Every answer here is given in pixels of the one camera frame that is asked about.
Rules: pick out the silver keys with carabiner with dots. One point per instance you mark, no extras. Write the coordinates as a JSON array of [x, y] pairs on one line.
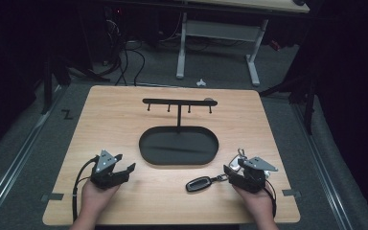
[[235, 162]]

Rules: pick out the white paper scrap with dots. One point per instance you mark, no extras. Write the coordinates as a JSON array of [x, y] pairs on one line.
[[201, 83]]

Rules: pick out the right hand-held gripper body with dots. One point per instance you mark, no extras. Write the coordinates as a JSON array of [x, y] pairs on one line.
[[255, 172]]

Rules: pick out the black tape floor mark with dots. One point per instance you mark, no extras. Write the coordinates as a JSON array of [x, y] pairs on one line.
[[67, 114]]

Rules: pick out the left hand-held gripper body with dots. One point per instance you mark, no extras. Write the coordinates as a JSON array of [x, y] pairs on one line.
[[105, 161]]

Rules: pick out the metal floor rail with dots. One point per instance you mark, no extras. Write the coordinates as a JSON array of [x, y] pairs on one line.
[[19, 159], [322, 169]]

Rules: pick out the black car key fob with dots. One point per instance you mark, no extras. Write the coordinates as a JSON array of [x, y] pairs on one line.
[[198, 184]]

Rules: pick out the person's left hand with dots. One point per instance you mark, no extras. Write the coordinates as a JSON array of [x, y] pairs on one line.
[[97, 199]]

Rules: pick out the grey tape strip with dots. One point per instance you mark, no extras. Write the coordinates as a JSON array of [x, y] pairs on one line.
[[291, 193], [52, 197]]

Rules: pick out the desk with white legs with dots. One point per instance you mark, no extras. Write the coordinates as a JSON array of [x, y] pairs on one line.
[[220, 30]]

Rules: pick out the black metal stand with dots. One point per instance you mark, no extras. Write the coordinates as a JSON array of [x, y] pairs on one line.
[[309, 105], [47, 86]]

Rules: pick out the dark curtain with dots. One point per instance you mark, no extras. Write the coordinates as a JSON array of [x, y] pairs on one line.
[[354, 96]]

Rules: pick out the black key holder stand with tray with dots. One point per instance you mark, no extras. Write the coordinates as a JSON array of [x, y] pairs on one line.
[[179, 147]]

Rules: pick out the person's right hand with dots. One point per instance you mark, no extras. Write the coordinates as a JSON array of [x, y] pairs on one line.
[[257, 204]]

